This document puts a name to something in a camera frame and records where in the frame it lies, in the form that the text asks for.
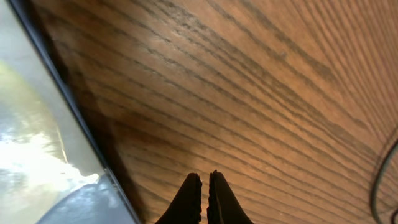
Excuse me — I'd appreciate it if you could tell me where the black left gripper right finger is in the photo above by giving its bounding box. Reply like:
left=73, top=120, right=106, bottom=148
left=206, top=170, right=253, bottom=224

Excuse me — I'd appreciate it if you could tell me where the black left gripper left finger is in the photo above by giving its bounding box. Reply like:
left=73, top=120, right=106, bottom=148
left=156, top=173, right=202, bottom=224

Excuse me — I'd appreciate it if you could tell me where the black charger cable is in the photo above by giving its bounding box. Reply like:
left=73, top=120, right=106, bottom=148
left=369, top=141, right=398, bottom=224

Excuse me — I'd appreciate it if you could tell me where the black smartphone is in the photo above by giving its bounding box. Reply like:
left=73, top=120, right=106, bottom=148
left=1, top=0, right=139, bottom=223

